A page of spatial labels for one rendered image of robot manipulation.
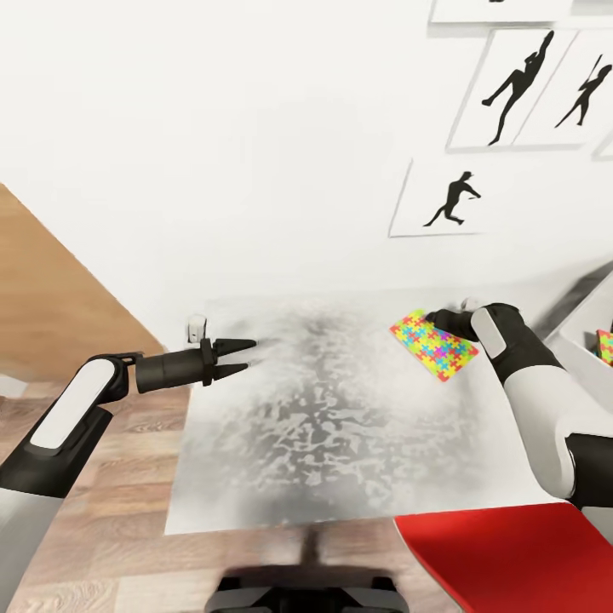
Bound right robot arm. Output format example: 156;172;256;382
424;297;613;547

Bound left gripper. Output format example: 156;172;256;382
162;338;256;387

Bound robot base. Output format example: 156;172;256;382
203;577;410;613

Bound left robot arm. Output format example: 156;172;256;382
0;313;256;613

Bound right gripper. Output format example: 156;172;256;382
424;309;479;343

